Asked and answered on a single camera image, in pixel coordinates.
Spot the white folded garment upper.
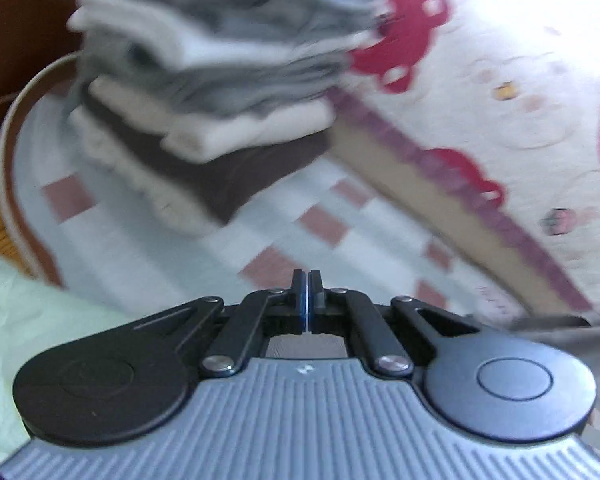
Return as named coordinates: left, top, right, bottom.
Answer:
left=67, top=0, right=372, bottom=72

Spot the pale green cloth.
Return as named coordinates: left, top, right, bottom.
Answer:
left=0, top=257, right=130, bottom=463

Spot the light grey knit garment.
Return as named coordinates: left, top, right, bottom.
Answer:
left=468, top=310, right=600, bottom=410

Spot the grey folded garment middle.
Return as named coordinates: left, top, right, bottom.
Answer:
left=79, top=30, right=349, bottom=117

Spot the dark brown folded garment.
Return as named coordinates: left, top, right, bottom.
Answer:
left=81, top=89, right=329, bottom=224

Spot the cream folded garment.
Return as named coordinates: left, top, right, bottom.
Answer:
left=86, top=76, right=335, bottom=164

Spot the white quilt red pattern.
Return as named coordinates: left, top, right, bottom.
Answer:
left=340, top=0, right=600, bottom=309

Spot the beige folded garment bottom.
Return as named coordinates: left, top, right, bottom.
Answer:
left=68, top=105, right=221, bottom=236

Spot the checkered pastel rug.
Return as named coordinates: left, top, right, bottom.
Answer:
left=0, top=55, right=509, bottom=314

